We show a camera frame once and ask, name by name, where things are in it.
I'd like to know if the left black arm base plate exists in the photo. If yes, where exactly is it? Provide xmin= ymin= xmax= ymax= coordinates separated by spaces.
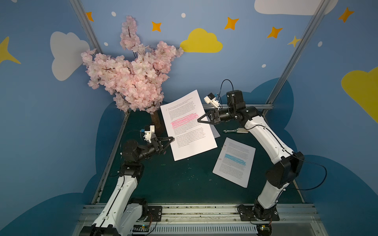
xmin=138 ymin=206 xmax=162 ymax=222

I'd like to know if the aluminium front rail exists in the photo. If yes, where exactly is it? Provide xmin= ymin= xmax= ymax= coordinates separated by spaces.
xmin=72 ymin=203 xmax=328 ymax=236

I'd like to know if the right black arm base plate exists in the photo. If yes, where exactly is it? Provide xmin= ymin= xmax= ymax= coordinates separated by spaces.
xmin=237 ymin=205 xmax=280 ymax=221

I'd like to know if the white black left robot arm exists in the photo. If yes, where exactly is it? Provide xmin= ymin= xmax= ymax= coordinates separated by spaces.
xmin=79 ymin=134 xmax=175 ymax=236

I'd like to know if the small wooden handled brush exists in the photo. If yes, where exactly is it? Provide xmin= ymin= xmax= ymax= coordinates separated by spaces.
xmin=223 ymin=128 xmax=249 ymax=134

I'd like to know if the aluminium frame post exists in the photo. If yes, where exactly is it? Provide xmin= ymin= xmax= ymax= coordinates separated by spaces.
xmin=262 ymin=0 xmax=331 ymax=116
xmin=70 ymin=0 xmax=103 ymax=53

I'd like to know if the left green circuit board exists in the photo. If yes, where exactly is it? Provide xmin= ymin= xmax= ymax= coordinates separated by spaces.
xmin=132 ymin=224 xmax=151 ymax=235

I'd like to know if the blue highlighted paper document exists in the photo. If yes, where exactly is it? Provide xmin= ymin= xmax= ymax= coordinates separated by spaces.
xmin=213 ymin=138 xmax=256 ymax=188

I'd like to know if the aluminium left frame post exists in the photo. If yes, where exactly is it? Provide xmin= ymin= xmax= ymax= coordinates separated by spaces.
xmin=70 ymin=0 xmax=103 ymax=53

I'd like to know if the pink highlighted paper document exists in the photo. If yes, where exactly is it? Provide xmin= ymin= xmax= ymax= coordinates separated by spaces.
xmin=160 ymin=90 xmax=217 ymax=161

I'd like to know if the aluminium right frame post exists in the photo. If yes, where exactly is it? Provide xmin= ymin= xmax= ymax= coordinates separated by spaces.
xmin=262 ymin=0 xmax=331 ymax=116

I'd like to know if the pink cherry blossom tree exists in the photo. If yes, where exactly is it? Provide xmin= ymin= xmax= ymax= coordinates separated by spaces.
xmin=81 ymin=16 xmax=184 ymax=126

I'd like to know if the purple highlighted paper document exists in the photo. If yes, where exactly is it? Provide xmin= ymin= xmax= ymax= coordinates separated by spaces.
xmin=210 ymin=125 xmax=221 ymax=139

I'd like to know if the right circuit board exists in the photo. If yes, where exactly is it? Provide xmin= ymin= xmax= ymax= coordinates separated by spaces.
xmin=256 ymin=224 xmax=272 ymax=236

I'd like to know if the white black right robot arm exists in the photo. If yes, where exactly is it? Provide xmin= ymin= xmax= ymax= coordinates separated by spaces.
xmin=197 ymin=90 xmax=304 ymax=221

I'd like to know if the aluminium back frame bar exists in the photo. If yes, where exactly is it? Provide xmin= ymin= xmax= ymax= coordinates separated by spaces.
xmin=203 ymin=103 xmax=274 ymax=111

